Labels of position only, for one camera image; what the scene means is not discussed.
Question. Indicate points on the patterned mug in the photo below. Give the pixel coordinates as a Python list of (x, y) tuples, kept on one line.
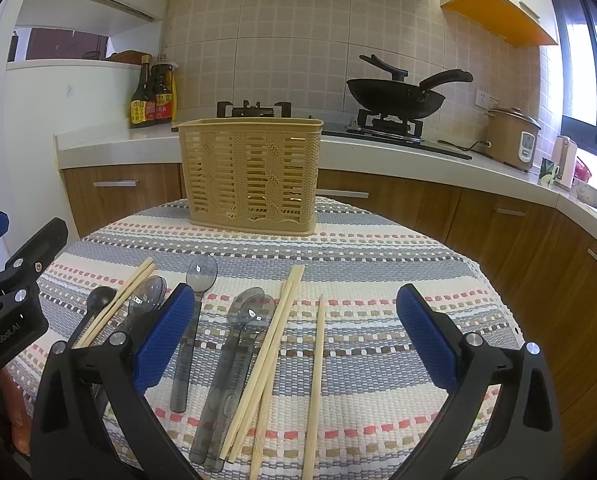
[(548, 172)]

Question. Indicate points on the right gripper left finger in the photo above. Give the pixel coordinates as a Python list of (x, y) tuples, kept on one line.
[(69, 439)]

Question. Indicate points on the dark soy sauce bottle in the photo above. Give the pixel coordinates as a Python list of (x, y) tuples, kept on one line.
[(143, 101)]

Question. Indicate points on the dark framed window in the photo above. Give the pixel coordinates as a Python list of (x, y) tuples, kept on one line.
[(577, 24)]

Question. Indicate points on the black wok with lid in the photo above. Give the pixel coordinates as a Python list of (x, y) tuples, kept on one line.
[(395, 97)]

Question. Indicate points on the white electric kettle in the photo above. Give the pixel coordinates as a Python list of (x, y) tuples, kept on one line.
[(564, 155)]

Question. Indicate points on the wooden base cabinets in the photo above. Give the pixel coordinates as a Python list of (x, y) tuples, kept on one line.
[(541, 263)]

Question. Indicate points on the brown rice cooker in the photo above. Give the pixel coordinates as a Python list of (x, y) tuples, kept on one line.
[(511, 137)]

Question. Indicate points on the black plastic spoon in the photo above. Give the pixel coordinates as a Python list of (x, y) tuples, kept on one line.
[(97, 300)]

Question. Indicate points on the striped woven table mat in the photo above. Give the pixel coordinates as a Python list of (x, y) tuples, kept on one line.
[(377, 400)]

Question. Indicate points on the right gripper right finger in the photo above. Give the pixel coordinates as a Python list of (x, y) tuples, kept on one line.
[(523, 438)]

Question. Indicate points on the white wall socket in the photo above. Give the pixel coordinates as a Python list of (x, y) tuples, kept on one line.
[(484, 100)]

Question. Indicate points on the smoky spoon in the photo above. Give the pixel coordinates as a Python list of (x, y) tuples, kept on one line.
[(148, 296)]

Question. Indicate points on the wooden chopstick single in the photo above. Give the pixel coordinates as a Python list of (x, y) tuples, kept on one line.
[(315, 395)]

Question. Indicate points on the black gas stove top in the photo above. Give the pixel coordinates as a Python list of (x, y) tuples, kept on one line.
[(404, 135)]

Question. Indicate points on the clear grey plastic spoon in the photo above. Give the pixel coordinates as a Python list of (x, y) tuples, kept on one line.
[(201, 275)]

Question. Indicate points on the red label sauce bottle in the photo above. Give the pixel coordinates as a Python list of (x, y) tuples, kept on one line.
[(164, 86)]

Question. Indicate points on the beige plastic utensil basket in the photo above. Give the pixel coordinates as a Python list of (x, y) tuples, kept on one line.
[(254, 175)]

